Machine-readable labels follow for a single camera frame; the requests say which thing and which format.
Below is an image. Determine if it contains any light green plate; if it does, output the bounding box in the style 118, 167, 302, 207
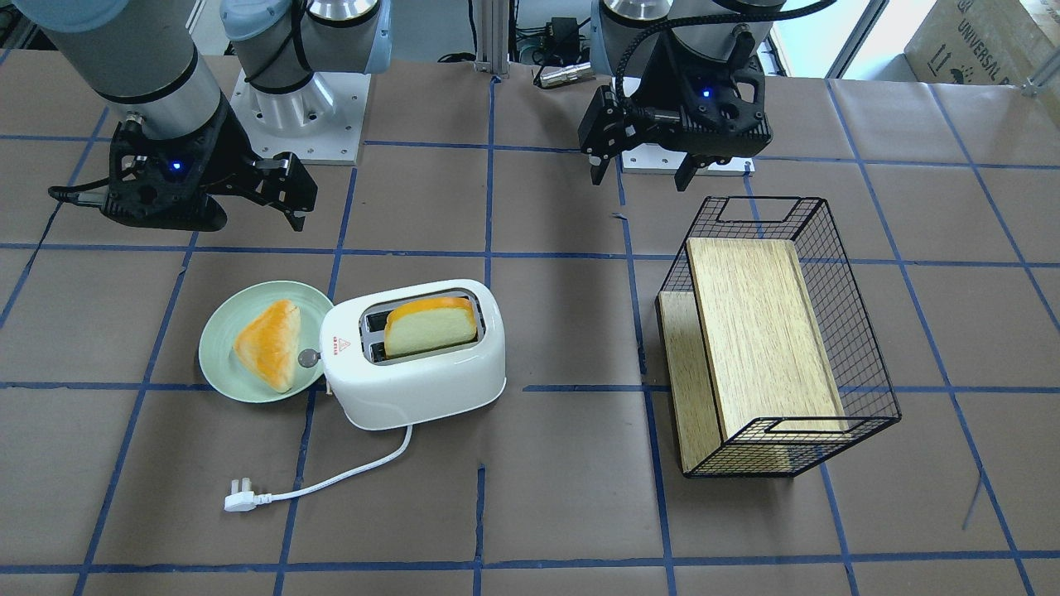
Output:
198, 281, 333, 404

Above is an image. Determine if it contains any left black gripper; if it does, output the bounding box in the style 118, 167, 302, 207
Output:
578, 31, 773, 192

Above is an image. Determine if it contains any large wooden board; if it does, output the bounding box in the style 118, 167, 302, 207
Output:
686, 238, 849, 444

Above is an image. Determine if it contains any black power adapter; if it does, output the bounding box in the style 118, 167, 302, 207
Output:
545, 17, 580, 54

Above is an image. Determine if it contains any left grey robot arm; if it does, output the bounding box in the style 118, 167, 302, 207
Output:
578, 1, 785, 191

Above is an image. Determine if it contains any white two-slot toaster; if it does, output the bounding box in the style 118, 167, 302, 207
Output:
296, 279, 506, 430

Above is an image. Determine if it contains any bread slice in toaster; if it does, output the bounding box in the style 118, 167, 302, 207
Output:
383, 296, 477, 360

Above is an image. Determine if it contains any cardboard box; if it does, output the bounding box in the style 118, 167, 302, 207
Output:
904, 1, 1058, 84

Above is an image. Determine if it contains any white toaster power cord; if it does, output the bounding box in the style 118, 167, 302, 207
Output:
224, 425, 414, 513

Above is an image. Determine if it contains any silver cylindrical connector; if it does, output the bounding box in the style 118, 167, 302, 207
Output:
537, 63, 595, 89

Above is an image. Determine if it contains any triangular bread on plate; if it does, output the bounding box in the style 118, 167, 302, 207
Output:
234, 299, 301, 392

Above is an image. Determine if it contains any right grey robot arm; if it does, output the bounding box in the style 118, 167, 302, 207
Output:
17, 1, 393, 233

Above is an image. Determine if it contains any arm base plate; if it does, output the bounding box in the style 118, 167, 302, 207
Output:
230, 73, 372, 166
621, 142, 760, 176

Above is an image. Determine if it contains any black wire basket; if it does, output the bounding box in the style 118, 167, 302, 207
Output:
658, 196, 902, 478

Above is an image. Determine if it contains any aluminium frame post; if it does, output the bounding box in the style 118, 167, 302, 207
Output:
472, 0, 513, 78

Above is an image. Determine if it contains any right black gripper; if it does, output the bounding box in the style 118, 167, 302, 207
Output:
101, 99, 318, 233

